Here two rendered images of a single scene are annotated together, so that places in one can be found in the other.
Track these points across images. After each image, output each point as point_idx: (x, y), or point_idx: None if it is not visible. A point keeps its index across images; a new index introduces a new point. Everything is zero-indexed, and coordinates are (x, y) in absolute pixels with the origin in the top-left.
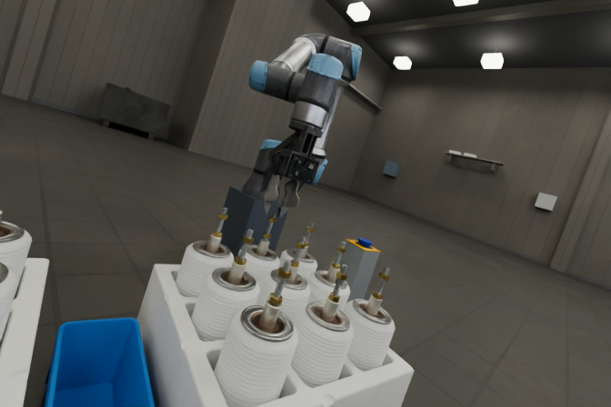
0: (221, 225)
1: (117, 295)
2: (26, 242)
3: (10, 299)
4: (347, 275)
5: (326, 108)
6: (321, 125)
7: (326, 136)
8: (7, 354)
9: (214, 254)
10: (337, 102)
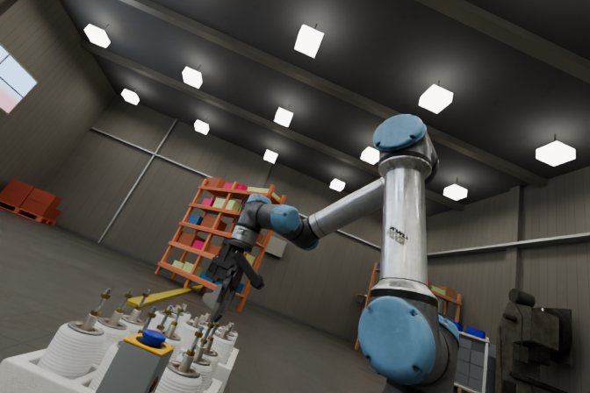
0: (212, 331)
1: None
2: (217, 339)
3: (186, 331)
4: (125, 294)
5: (236, 224)
6: (231, 236)
7: (387, 252)
8: None
9: (197, 346)
10: (387, 192)
